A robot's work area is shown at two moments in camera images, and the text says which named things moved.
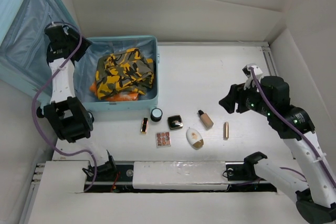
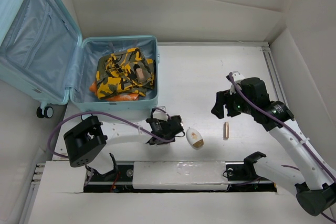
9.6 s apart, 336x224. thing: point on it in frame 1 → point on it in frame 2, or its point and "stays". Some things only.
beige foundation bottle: (206, 119) → (139, 73)
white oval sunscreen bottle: (194, 139) stays
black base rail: (117, 177) stays
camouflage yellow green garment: (128, 70) stays
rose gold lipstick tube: (226, 130) stays
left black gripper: (86, 44) → (160, 121)
